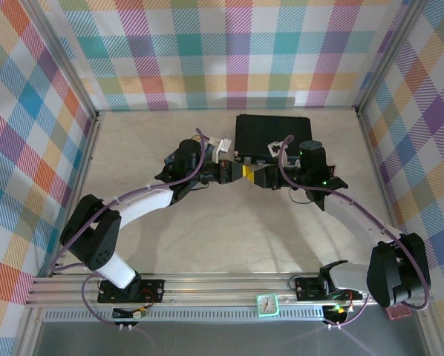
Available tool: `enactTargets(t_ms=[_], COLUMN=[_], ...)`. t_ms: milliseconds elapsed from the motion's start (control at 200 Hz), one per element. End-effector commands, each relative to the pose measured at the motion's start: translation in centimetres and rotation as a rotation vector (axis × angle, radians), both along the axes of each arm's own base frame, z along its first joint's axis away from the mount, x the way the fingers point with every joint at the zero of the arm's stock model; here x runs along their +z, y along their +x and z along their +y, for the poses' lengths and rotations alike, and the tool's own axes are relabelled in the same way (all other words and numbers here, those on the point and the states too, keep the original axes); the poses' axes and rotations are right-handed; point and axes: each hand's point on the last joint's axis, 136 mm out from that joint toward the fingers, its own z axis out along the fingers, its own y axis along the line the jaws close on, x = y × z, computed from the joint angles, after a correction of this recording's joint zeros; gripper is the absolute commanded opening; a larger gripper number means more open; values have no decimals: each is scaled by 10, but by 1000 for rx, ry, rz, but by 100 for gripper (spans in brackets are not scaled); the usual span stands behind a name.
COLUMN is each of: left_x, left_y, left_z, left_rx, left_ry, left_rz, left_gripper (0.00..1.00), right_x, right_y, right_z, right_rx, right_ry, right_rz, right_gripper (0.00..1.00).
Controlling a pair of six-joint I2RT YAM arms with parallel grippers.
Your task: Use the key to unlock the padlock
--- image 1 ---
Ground black hard case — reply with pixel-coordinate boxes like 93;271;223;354
233;113;312;165

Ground small green square clock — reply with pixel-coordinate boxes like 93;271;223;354
255;292;280;318

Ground grey metal panel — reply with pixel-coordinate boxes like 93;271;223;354
32;321;431;356

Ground small pink plastic box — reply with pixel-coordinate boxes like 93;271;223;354
387;306;411;321

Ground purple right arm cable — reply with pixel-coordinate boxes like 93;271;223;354
279;135;433;329

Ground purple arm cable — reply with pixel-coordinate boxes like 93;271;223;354
279;135;433;329
50;128;215;329

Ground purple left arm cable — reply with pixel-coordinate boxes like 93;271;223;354
50;128;215;329

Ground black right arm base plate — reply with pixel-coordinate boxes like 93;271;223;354
295;274;364;302

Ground aluminium mounting rail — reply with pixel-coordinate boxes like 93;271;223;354
25;273;390;308

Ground aluminium frame post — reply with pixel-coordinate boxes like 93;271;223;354
355;0;431;116
21;0;102;120

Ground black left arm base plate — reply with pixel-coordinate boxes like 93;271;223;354
97;277;166;303

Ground slotted grey cable duct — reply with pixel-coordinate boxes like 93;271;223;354
43;309;356;324

